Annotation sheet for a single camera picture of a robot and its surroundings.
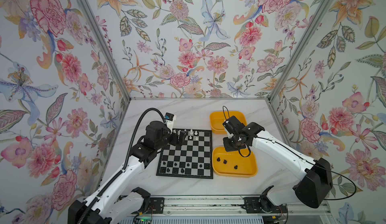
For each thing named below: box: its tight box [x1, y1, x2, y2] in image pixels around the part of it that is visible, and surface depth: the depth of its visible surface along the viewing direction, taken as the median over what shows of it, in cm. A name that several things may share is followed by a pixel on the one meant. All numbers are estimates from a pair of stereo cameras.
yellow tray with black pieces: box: [212, 146, 258, 178], surface depth 88 cm
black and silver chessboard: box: [155, 129, 214, 180], surface depth 90 cm
